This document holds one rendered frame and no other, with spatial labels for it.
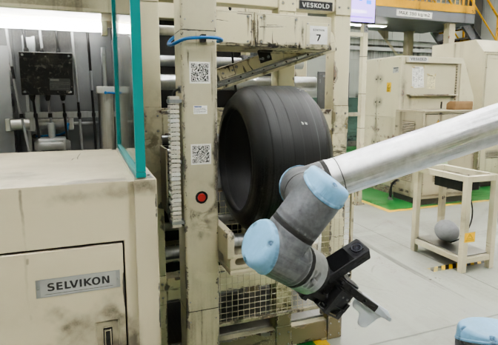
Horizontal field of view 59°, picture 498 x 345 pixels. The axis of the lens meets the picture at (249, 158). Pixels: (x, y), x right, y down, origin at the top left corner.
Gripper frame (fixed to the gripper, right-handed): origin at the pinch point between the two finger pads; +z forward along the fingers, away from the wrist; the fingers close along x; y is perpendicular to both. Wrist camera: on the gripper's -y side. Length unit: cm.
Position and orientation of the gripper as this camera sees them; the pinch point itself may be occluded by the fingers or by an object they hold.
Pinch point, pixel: (370, 295)
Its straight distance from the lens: 106.7
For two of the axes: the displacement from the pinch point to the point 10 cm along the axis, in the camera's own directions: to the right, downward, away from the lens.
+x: 4.1, 3.8, -8.3
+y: -6.0, 7.9, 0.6
